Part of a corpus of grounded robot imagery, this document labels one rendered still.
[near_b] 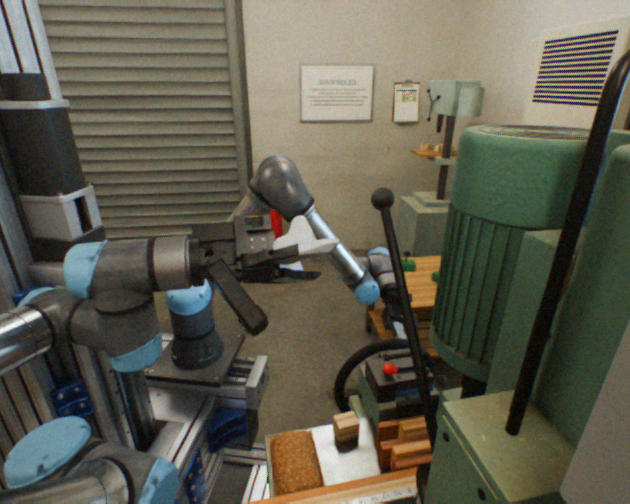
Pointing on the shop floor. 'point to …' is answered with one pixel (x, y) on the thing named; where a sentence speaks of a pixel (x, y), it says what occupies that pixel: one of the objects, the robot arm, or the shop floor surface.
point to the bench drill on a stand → (427, 246)
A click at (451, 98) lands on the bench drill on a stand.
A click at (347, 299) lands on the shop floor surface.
